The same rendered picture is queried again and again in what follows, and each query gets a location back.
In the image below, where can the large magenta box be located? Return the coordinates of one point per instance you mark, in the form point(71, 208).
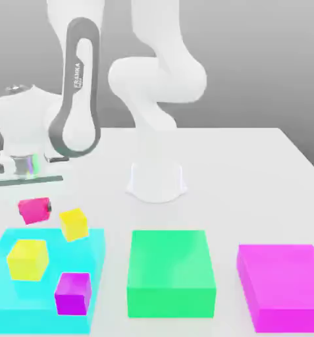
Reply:
point(285, 284)

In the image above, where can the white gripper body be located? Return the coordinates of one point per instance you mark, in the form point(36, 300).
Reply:
point(27, 181)

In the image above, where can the small pink cube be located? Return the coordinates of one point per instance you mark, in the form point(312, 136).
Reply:
point(33, 210)

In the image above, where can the small yellow cube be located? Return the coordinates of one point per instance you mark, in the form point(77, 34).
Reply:
point(27, 260)
point(73, 223)

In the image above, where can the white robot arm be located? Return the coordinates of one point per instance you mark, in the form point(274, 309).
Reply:
point(156, 84)

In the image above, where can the large green box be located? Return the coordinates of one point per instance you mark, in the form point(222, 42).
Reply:
point(171, 273)

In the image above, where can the large cyan box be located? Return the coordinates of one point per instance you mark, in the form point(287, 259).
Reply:
point(4, 310)

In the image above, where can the small purple cube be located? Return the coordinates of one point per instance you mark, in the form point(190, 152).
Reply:
point(72, 295)

